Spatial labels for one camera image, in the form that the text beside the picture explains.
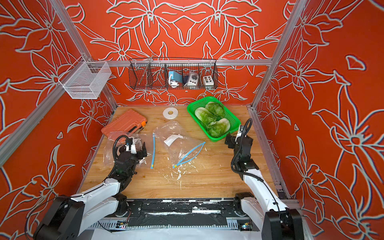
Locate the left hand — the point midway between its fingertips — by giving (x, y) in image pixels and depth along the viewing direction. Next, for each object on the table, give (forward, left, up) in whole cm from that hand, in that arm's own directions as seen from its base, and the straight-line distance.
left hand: (136, 142), depth 85 cm
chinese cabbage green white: (+14, -49, -1) cm, 51 cm away
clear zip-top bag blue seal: (+9, -3, -9) cm, 13 cm away
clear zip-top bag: (-1, -27, -3) cm, 28 cm away
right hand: (+7, -57, +6) cm, 57 cm away
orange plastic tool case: (+20, +13, -6) cm, 24 cm away
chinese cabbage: (+24, -40, -2) cm, 47 cm away
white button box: (+39, -41, +18) cm, 59 cm away
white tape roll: (+30, -14, -10) cm, 35 cm away
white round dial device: (+35, -31, +21) cm, 51 cm away
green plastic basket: (+32, -51, -3) cm, 60 cm away
